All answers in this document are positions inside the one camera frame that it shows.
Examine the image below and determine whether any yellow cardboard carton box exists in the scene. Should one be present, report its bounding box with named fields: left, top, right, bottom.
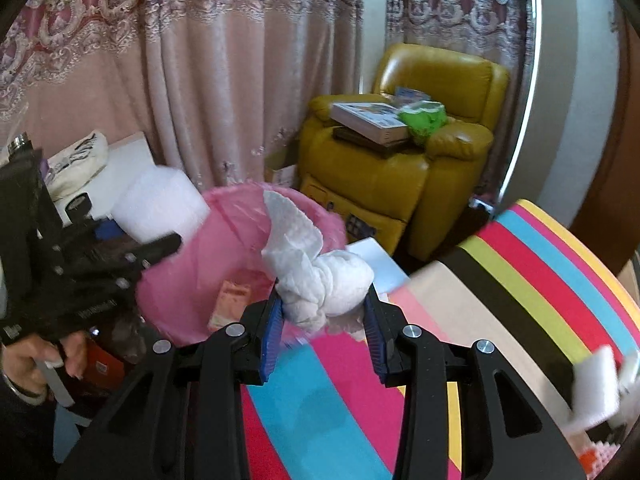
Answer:
left=207, top=281, right=252, bottom=332

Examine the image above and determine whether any white foam block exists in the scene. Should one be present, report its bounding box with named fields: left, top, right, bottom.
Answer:
left=111, top=166, right=210, bottom=243

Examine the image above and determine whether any white tissue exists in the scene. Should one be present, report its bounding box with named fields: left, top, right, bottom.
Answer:
left=262, top=191, right=374, bottom=340

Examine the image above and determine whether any white plastic bag wad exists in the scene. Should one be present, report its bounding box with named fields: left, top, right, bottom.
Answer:
left=562, top=344, right=639, bottom=436

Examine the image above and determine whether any pink lined trash bin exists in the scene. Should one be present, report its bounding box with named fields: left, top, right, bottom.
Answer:
left=136, top=183, right=347, bottom=347

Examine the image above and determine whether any person's left hand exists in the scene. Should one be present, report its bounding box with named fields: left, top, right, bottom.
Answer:
left=1, top=332, right=87, bottom=399

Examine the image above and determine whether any black tape roll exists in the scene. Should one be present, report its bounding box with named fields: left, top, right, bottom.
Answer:
left=65, top=192, right=92, bottom=223

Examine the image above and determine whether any white printed pouch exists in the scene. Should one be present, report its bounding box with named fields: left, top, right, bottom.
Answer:
left=44, top=130, right=108, bottom=202

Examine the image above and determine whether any white side table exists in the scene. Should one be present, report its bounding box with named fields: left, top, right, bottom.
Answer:
left=54, top=131, right=155, bottom=226

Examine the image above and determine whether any black thermos bottle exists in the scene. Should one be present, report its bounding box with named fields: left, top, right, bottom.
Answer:
left=8, top=132, right=34, bottom=159

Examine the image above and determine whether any yellow leather armchair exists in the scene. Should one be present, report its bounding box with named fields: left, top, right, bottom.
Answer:
left=298, top=44, right=510, bottom=261

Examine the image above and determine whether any striped colourful tablecloth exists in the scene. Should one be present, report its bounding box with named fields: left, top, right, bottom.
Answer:
left=242, top=200, right=639, bottom=479

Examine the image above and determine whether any white book box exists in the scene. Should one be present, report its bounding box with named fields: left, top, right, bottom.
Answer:
left=330, top=102, right=409, bottom=144

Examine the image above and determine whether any pink embroidered curtain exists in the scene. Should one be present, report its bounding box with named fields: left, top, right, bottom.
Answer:
left=1, top=0, right=363, bottom=188

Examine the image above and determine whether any green snack bag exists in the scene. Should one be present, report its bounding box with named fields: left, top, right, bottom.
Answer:
left=397, top=101, right=448, bottom=145

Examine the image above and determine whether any grey embroidered curtain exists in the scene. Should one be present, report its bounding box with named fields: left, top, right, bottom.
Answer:
left=384, top=0, right=532, bottom=91

